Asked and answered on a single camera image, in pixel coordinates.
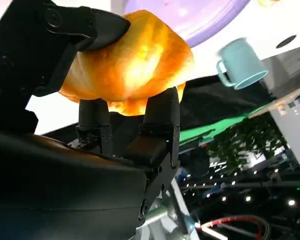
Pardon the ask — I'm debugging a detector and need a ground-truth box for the white cabinet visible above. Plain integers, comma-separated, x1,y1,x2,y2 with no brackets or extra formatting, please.
269,91,300,181

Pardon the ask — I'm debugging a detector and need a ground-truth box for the red cable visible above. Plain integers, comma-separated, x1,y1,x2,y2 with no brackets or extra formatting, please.
201,216,268,240

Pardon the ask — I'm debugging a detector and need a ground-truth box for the silver metal frame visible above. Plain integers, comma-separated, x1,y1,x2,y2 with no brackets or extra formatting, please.
136,172,200,240

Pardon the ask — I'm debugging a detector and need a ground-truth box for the green leafy plant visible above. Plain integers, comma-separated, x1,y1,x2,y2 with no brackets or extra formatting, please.
206,117,292,177

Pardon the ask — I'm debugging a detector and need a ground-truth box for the orange white toy bread roll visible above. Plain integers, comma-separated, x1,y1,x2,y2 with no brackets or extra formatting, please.
257,0,281,7
57,9,195,117

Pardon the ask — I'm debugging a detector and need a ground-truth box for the black cloth backdrop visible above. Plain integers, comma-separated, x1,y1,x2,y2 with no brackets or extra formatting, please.
42,74,274,141

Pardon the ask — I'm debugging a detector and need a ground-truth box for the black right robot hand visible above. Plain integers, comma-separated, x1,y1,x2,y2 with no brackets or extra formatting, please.
0,0,182,240

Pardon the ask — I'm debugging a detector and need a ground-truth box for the black round table grommet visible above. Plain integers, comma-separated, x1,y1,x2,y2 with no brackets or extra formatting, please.
276,34,297,49

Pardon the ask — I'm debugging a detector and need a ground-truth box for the lilac plate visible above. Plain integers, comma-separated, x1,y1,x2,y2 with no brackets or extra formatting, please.
110,0,252,49

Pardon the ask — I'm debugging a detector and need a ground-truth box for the pale green mug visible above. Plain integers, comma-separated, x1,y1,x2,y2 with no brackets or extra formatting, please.
216,37,269,91

